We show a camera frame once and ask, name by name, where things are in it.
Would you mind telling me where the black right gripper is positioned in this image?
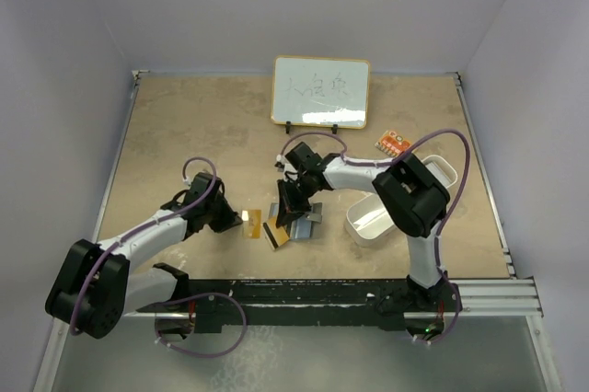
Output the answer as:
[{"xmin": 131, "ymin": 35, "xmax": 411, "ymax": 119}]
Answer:
[{"xmin": 277, "ymin": 174, "xmax": 316, "ymax": 228}]

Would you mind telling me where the grey card holder wallet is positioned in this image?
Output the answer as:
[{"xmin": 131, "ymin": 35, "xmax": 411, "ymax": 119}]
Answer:
[{"xmin": 285, "ymin": 202, "xmax": 323, "ymax": 241}]

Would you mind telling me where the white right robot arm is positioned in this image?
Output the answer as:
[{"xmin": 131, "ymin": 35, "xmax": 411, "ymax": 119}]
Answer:
[{"xmin": 275, "ymin": 142, "xmax": 450, "ymax": 310}]

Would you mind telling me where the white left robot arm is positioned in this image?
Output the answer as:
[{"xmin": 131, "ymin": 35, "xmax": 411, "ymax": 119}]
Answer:
[{"xmin": 45, "ymin": 172, "xmax": 242, "ymax": 339}]

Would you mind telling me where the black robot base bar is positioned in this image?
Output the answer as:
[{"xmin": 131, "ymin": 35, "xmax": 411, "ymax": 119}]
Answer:
[{"xmin": 135, "ymin": 262, "xmax": 464, "ymax": 336}]

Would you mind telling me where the white box with cards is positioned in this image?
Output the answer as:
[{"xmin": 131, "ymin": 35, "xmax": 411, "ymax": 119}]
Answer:
[{"xmin": 422, "ymin": 155, "xmax": 458, "ymax": 189}]

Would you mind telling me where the small whiteboard with writing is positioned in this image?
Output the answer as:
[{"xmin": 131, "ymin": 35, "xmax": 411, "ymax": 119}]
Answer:
[{"xmin": 271, "ymin": 55, "xmax": 371, "ymax": 129}]

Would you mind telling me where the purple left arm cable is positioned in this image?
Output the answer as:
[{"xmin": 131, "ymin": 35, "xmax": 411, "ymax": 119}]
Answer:
[{"xmin": 68, "ymin": 156, "xmax": 217, "ymax": 337}]

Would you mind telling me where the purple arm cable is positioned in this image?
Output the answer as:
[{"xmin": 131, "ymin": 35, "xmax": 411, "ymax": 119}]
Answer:
[
  {"xmin": 68, "ymin": 156, "xmax": 217, "ymax": 337},
  {"xmin": 278, "ymin": 128, "xmax": 471, "ymax": 273}
]

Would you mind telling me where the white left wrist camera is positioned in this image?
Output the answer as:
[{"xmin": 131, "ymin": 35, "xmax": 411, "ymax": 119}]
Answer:
[{"xmin": 183, "ymin": 177, "xmax": 194, "ymax": 188}]

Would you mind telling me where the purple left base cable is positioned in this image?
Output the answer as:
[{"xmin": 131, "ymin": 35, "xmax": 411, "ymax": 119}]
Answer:
[{"xmin": 154, "ymin": 293, "xmax": 247, "ymax": 359}]

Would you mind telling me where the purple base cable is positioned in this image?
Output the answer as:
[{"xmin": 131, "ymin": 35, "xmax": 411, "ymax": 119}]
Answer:
[
  {"xmin": 413, "ymin": 271, "xmax": 464, "ymax": 347},
  {"xmin": 154, "ymin": 293, "xmax": 247, "ymax": 359}
]

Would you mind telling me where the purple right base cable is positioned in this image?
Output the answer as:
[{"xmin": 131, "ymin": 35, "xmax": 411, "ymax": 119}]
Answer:
[{"xmin": 413, "ymin": 271, "xmax": 464, "ymax": 347}]

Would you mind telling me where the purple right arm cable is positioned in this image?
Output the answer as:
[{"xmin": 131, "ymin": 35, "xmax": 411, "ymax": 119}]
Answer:
[{"xmin": 278, "ymin": 128, "xmax": 471, "ymax": 273}]

